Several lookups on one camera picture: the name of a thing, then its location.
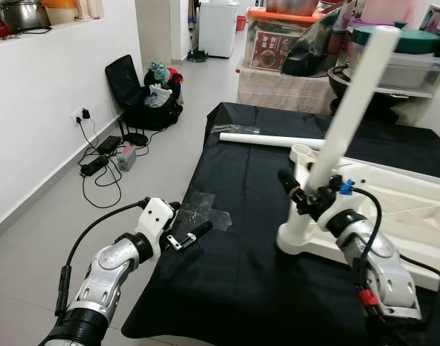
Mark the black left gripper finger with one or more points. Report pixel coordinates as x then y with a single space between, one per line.
199 232
176 207

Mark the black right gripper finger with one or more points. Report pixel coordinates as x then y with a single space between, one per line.
290 187

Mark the white plastic table leg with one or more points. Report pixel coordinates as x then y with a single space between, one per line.
270 140
354 101

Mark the white plastic table top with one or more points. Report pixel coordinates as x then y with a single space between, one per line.
407 194

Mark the clear tape patch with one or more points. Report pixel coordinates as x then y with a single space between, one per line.
204 211

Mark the grey electrical box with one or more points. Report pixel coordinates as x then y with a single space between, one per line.
127 158

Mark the black plastic sheet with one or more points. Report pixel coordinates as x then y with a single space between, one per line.
241 288

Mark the black router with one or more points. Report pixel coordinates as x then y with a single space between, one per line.
136 138

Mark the clear plastic wrap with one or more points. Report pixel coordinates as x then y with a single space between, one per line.
234 129

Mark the black power strip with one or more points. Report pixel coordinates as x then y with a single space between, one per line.
94 166

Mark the black power adapter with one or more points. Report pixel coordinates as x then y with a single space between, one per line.
109 144

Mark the beige cloth covered table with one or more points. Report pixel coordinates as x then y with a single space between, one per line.
284 92

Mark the white plastic bag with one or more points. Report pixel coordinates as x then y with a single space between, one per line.
160 95

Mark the black wok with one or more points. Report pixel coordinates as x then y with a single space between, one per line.
338 83

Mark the red printed cardboard box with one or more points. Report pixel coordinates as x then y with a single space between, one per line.
272 50

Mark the black suitcase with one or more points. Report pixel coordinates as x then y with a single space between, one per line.
122 79

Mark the black mop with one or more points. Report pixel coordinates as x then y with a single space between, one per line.
198 54

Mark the clear plastic container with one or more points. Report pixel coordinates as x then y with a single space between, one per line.
421 72

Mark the small red bucket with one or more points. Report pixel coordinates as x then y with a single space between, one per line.
241 24

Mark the orange plastic lid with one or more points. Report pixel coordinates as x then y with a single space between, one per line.
277 14

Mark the white cabinet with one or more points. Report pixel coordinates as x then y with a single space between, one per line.
218 29

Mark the green lidded pot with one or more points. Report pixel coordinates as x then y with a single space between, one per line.
421 40

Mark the pink plastic container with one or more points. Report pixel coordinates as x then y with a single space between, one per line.
389 11

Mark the dark printed box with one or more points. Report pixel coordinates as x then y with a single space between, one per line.
436 18

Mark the beige plastic tub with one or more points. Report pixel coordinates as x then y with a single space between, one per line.
61 11

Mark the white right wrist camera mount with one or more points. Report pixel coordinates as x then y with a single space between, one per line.
328 210

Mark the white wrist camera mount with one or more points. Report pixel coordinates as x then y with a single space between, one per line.
156 216
328 210

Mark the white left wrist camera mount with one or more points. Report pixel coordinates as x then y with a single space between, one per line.
156 216

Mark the black wall plug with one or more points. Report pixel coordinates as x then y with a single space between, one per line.
84 114

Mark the white wall socket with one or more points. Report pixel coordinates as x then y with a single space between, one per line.
77 117

